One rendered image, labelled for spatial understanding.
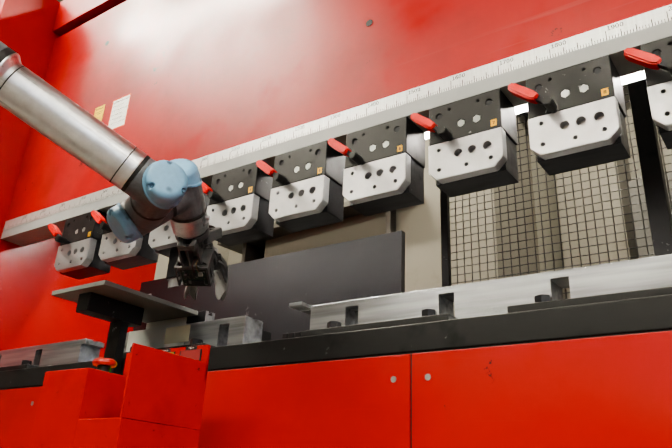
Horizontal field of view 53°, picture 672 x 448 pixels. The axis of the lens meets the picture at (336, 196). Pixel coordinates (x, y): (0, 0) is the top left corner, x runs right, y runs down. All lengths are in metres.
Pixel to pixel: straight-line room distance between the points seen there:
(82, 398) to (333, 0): 1.09
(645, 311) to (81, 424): 0.80
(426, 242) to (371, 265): 1.53
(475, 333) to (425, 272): 2.41
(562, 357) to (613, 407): 0.09
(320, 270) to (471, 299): 0.96
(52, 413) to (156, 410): 0.17
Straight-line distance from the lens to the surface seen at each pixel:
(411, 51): 1.49
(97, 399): 1.14
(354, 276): 2.00
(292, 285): 2.14
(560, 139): 1.23
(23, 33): 2.72
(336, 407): 1.15
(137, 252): 1.84
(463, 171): 1.27
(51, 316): 2.51
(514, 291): 1.17
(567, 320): 1.00
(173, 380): 1.11
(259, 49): 1.81
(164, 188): 1.15
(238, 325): 1.49
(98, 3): 2.60
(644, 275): 1.12
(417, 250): 3.52
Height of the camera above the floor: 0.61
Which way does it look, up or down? 25 degrees up
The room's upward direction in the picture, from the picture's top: 3 degrees clockwise
